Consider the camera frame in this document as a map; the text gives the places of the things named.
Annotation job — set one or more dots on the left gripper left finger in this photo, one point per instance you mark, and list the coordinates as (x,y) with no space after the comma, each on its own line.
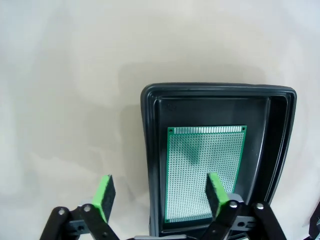
(102,197)

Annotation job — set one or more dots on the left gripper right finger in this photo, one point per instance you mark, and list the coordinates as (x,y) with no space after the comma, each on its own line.
(217,195)

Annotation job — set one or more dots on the black plastic ESD tray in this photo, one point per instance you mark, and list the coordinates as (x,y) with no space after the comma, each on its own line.
(212,112)

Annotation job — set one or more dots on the green perforated circuit board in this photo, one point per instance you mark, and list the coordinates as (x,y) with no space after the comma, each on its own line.
(185,180)

